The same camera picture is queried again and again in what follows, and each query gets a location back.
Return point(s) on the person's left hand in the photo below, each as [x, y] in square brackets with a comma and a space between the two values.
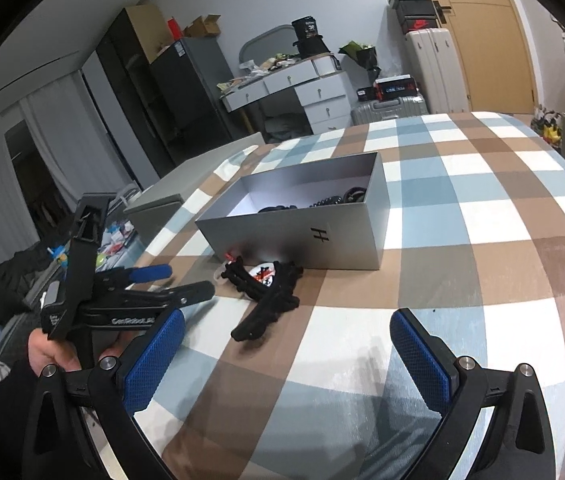
[47, 355]

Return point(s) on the grey nightstand with drawers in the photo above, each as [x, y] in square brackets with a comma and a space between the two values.
[197, 170]

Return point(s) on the white dressing table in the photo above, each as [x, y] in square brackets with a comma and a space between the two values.
[322, 95]

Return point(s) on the white round badge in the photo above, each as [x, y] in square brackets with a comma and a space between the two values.
[261, 273]

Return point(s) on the black box with red edges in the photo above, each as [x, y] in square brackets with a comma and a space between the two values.
[396, 89]

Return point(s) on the small black box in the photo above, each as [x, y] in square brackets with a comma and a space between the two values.
[365, 94]

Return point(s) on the checkered tablecloth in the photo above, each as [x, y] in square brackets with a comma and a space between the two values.
[462, 260]

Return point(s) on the tall flat cardboard box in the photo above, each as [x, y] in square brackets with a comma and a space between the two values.
[145, 30]

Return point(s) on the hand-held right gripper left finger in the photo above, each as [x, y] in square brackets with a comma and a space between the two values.
[155, 360]

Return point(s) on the open cardboard box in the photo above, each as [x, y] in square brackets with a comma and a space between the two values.
[202, 26]

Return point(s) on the pile of shoes on floor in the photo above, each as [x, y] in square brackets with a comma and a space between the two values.
[549, 127]

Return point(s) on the white upright suitcase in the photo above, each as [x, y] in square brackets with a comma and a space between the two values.
[435, 75]

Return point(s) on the silver storage box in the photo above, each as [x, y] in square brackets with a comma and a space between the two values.
[282, 240]

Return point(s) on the dark grey shoe box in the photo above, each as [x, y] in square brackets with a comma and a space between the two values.
[415, 9]

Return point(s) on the dark refrigerator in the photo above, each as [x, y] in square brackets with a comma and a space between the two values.
[187, 90]

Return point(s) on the silver ribbed suitcase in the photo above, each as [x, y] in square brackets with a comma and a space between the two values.
[387, 109]

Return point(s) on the wooden door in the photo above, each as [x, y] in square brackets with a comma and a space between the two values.
[487, 35]

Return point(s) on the white curtain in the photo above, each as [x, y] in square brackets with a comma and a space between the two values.
[62, 130]

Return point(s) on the dark cloth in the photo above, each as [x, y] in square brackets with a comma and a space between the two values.
[17, 280]

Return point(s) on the black wrapped bouquet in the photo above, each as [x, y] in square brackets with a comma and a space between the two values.
[362, 57]

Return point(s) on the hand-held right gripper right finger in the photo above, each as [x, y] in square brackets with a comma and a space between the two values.
[420, 360]

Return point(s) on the large black hair claw clip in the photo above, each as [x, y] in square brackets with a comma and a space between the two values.
[277, 208]

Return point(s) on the pile of dressing table clutter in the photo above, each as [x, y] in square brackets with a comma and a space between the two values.
[257, 72]

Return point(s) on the dark wardrobe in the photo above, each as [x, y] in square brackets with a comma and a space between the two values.
[122, 85]

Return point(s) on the pile of small colourful items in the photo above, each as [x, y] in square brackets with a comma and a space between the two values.
[112, 240]

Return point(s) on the oval mirror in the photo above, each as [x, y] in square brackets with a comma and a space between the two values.
[267, 45]

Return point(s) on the black paper bag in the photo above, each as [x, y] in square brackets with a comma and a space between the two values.
[310, 35]

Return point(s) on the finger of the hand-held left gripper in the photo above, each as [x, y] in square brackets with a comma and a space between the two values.
[150, 273]
[187, 294]

